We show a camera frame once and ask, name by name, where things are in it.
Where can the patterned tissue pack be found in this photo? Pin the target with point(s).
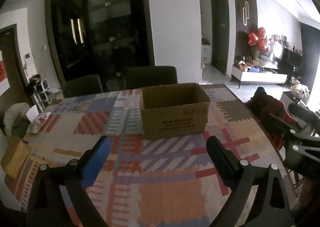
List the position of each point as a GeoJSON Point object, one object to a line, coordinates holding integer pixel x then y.
{"type": "Point", "coordinates": [37, 124]}

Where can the red dark chair at right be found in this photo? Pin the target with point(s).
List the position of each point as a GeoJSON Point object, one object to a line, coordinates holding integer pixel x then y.
{"type": "Point", "coordinates": [262, 105]}

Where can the dark glass cabinet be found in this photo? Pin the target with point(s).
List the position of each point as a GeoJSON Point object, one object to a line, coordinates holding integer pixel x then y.
{"type": "Point", "coordinates": [102, 37]}

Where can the dark dining chair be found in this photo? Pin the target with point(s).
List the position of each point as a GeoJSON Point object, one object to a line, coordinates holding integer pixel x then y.
{"type": "Point", "coordinates": [87, 85]}
{"type": "Point", "coordinates": [148, 76]}

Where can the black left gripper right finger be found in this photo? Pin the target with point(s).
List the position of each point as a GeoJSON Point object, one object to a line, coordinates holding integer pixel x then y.
{"type": "Point", "coordinates": [271, 204]}

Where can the red foil balloons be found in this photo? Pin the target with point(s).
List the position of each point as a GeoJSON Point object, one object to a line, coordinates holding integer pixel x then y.
{"type": "Point", "coordinates": [258, 39]}

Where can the gold wall ornament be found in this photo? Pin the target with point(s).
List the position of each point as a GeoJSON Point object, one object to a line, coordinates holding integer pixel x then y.
{"type": "Point", "coordinates": [245, 13]}

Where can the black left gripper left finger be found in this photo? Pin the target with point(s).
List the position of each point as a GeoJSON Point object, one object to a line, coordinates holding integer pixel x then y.
{"type": "Point", "coordinates": [46, 205]}

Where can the colourful patchwork tablecloth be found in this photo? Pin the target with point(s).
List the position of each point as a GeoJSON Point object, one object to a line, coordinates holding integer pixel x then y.
{"type": "Point", "coordinates": [164, 182]}

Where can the dark blue curtain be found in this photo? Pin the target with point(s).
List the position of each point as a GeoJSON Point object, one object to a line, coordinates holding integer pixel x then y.
{"type": "Point", "coordinates": [310, 49]}

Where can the dark dining chair right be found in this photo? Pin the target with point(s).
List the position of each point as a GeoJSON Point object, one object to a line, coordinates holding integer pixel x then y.
{"type": "Point", "coordinates": [148, 76]}

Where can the white low tv cabinet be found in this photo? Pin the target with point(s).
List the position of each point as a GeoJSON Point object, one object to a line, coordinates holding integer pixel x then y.
{"type": "Point", "coordinates": [255, 75]}

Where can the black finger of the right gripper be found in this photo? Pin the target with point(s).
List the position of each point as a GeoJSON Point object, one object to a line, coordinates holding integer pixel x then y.
{"type": "Point", "coordinates": [301, 148]}

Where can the white small shelf stool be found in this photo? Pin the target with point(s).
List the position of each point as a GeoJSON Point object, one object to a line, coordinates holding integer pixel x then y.
{"type": "Point", "coordinates": [44, 95]}

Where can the gold gift box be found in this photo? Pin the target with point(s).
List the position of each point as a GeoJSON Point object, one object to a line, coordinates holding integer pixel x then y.
{"type": "Point", "coordinates": [14, 157]}

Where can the dark doorway door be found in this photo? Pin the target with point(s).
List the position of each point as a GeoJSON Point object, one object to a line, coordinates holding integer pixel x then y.
{"type": "Point", "coordinates": [220, 34]}

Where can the brown cardboard box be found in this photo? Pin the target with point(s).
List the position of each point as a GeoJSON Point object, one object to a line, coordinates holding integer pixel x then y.
{"type": "Point", "coordinates": [175, 110]}

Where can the dark dining chair left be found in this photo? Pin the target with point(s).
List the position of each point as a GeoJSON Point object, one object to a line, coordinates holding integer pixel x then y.
{"type": "Point", "coordinates": [87, 85]}

